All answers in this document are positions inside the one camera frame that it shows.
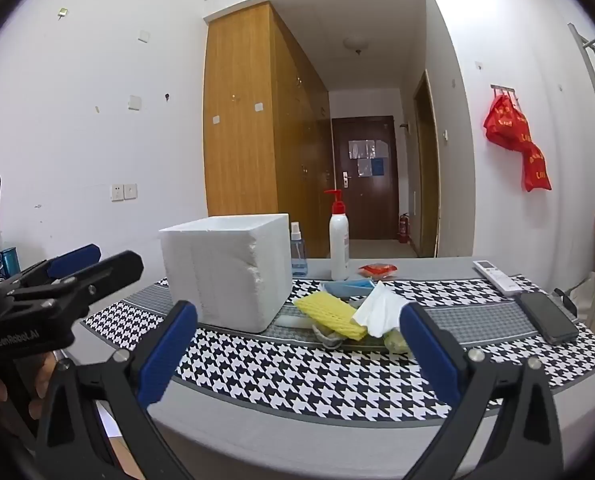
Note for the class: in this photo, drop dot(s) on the dark brown door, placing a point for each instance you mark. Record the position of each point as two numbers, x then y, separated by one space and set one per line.
342 200

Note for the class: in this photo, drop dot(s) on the blue spray bottle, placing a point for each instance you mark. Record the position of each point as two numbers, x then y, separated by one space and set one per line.
298 260

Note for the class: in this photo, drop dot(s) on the black smartphone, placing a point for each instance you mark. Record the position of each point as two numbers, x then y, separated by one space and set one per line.
547 317

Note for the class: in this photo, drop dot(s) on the yellow foam net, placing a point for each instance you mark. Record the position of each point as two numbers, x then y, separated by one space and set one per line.
327 312

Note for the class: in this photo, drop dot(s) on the white pump bottle red pump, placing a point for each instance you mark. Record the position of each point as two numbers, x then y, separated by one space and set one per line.
338 245

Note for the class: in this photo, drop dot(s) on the ceiling lamp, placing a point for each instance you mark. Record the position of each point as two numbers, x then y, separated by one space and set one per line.
356 44

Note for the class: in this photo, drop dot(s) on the white remote control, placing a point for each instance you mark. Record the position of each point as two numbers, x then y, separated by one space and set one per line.
495 275

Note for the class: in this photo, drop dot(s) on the blue paper notice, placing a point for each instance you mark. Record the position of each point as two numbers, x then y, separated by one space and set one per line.
377 166

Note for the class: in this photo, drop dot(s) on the narrow red plastic bag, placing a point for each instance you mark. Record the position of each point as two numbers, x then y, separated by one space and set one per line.
536 170

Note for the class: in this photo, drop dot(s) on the green tissue pack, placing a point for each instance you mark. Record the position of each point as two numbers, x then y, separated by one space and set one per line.
395 341

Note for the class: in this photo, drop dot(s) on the wide red plastic bag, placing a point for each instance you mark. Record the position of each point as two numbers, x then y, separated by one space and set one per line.
505 125

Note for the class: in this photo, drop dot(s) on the blue face mask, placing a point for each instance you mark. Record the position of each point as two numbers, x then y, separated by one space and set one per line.
347 288

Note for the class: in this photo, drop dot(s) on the white tissue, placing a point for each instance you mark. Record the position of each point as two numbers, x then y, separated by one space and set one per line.
377 310

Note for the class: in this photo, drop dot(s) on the white wall socket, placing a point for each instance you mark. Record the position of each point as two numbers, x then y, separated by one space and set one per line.
117 192

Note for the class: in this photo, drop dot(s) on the houndstooth table runner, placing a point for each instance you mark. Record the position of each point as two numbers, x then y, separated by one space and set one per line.
277 375

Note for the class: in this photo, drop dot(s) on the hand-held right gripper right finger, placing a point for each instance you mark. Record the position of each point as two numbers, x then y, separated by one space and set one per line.
427 355

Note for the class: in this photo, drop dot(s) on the white foam box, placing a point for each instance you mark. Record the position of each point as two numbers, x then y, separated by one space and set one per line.
217 270

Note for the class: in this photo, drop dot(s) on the white wall switch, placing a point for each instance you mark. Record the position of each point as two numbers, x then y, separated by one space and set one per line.
130 191

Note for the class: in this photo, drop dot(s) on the white metal bed frame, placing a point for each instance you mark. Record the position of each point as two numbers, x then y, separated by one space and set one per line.
590 55

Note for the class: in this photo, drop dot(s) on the blue can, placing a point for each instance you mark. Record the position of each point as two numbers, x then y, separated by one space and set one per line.
10 261

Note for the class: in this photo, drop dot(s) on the person's left hand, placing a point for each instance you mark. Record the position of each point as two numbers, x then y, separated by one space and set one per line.
45 380

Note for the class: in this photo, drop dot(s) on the wall hook rack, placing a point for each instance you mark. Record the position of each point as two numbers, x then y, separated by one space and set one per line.
503 88

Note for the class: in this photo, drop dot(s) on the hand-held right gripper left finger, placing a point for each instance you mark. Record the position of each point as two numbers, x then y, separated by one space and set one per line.
167 355

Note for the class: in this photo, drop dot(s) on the red snack packet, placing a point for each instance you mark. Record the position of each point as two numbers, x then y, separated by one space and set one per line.
377 270

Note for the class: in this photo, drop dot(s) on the wooden wardrobe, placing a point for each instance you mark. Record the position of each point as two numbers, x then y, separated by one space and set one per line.
237 135

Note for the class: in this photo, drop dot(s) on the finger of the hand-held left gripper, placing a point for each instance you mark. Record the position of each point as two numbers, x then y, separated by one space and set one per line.
110 272
75 262

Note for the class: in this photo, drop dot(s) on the red fire extinguisher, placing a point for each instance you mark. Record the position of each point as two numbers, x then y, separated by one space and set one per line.
403 230

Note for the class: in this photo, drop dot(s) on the wooden side door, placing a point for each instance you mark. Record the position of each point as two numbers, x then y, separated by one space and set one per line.
426 170

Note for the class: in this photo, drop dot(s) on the white blank wall plate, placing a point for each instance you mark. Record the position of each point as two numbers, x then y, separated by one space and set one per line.
135 102
144 35

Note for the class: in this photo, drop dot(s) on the white paper notice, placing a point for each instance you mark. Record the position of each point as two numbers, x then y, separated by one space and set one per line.
365 149

